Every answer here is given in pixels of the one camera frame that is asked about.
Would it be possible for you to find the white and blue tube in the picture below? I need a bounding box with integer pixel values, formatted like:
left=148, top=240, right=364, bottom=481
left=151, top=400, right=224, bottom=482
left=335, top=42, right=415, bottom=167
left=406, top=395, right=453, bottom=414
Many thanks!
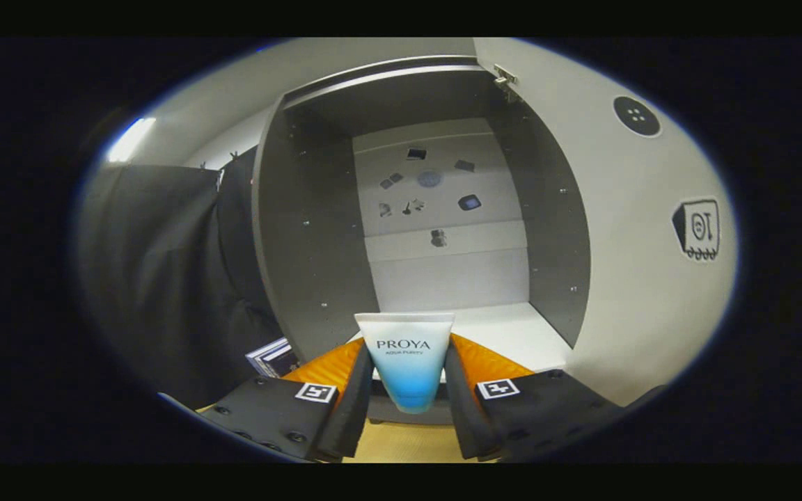
left=354, top=312, right=456, bottom=415

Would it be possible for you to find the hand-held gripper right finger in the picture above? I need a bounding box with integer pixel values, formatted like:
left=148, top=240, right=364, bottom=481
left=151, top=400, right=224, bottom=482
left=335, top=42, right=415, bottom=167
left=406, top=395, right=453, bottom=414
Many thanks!
left=444, top=333, right=628, bottom=461

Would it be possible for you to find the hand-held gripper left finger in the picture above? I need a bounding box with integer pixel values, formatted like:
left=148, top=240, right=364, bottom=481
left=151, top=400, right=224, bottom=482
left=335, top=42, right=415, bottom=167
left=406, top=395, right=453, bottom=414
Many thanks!
left=199, top=337, right=374, bottom=461

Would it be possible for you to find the stack of dark blue books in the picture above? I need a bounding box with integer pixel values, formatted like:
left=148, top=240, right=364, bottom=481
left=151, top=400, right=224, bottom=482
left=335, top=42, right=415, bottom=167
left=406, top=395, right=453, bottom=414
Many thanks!
left=246, top=337, right=299, bottom=379

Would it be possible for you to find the grey cabinet door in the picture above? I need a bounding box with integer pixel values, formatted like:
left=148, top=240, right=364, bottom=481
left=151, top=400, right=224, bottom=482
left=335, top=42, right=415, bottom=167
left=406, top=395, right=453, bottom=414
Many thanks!
left=474, top=38, right=739, bottom=408

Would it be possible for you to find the grey cabinet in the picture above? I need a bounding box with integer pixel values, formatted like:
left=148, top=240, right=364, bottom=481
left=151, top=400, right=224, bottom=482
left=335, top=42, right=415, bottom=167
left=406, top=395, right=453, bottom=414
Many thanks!
left=251, top=56, right=593, bottom=425

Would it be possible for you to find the black backdrop cloth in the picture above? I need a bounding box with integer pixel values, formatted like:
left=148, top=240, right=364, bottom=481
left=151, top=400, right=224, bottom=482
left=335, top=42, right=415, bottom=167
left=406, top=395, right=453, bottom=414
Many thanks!
left=77, top=146, right=283, bottom=411

